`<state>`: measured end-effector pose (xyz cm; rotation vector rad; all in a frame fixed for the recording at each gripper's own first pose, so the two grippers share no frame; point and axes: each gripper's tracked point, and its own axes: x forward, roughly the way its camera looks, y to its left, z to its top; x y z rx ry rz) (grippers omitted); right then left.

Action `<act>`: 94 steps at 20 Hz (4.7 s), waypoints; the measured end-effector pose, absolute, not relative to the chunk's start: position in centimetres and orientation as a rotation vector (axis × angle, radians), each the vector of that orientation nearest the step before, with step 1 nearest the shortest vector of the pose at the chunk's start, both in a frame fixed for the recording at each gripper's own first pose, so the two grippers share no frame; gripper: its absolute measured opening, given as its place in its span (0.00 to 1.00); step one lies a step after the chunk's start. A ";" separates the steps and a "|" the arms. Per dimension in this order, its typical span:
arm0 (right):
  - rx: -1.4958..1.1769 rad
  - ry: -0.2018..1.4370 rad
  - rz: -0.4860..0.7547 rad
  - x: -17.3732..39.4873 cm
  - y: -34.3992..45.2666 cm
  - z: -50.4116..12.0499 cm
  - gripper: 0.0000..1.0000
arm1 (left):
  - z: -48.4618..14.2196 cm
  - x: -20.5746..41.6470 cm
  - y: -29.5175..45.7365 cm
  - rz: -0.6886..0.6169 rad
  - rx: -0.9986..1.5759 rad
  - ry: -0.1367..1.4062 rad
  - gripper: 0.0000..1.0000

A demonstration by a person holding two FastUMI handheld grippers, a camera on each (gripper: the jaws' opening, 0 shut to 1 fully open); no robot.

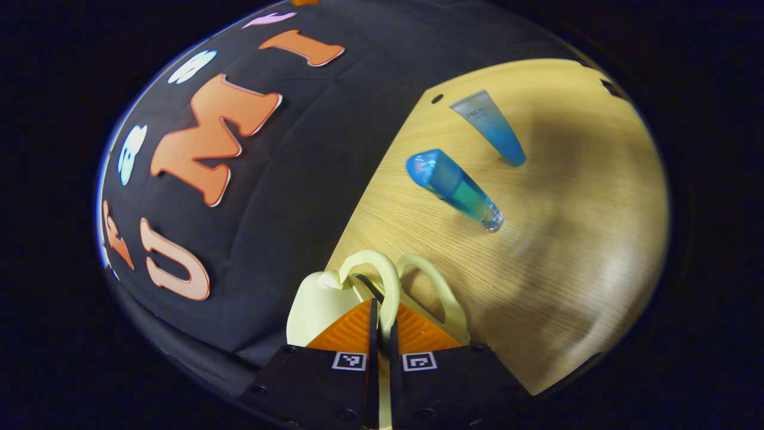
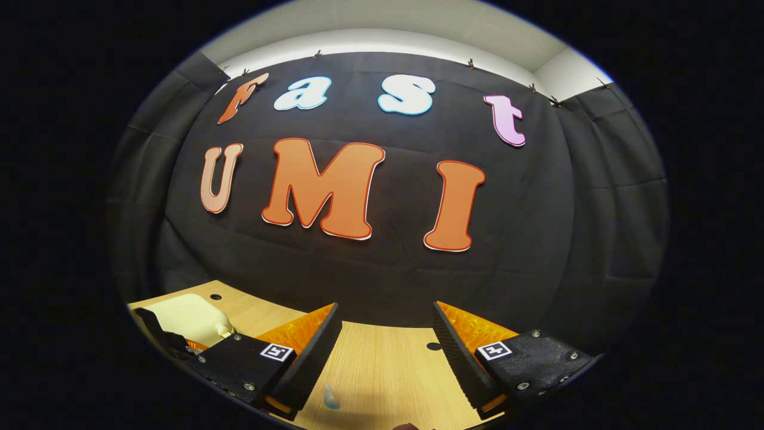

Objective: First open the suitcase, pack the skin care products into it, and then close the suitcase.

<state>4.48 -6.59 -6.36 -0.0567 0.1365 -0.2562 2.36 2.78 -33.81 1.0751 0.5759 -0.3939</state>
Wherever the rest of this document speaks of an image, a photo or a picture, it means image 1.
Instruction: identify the pale yellow suitcase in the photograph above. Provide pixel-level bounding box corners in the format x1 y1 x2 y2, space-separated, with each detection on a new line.
286 250 471 430

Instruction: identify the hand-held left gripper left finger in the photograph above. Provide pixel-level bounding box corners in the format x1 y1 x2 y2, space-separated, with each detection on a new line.
239 299 380 430

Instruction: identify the blue skin care bottle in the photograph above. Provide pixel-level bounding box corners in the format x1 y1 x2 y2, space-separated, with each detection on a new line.
406 149 505 234

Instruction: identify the black backdrop cloth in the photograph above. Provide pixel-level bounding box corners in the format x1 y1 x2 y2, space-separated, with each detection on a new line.
95 0 574 398

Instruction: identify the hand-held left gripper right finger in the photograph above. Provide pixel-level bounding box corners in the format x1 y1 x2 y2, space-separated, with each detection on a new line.
388 302 532 430

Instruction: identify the translucent blue skin care tube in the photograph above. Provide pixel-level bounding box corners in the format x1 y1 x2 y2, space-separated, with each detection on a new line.
449 90 527 167

